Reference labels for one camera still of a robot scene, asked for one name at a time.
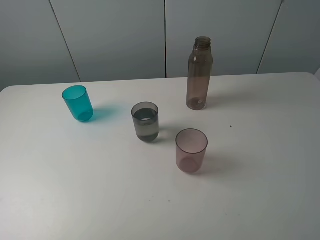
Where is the brown translucent water bottle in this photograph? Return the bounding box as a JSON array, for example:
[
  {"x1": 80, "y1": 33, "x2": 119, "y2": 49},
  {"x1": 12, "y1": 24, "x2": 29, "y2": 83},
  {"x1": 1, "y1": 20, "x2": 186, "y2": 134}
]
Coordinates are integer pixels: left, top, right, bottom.
[{"x1": 186, "y1": 36, "x2": 213, "y2": 111}]

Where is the grey translucent plastic cup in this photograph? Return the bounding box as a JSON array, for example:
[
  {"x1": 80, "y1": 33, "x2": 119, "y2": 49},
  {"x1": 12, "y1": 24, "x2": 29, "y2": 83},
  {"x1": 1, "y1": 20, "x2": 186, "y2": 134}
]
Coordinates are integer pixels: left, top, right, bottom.
[{"x1": 131, "y1": 101, "x2": 160, "y2": 143}]

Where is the pink translucent plastic cup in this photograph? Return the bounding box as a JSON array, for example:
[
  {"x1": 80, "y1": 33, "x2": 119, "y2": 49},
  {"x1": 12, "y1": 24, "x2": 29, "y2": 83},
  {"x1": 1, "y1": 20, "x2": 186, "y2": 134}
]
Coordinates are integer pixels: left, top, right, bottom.
[{"x1": 175, "y1": 128, "x2": 209, "y2": 174}]

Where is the teal translucent plastic cup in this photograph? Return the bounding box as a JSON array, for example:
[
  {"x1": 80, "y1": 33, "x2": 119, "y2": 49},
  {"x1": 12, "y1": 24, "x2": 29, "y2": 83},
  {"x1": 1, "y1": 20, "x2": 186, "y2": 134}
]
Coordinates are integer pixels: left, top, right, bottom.
[{"x1": 62, "y1": 85, "x2": 94, "y2": 122}]

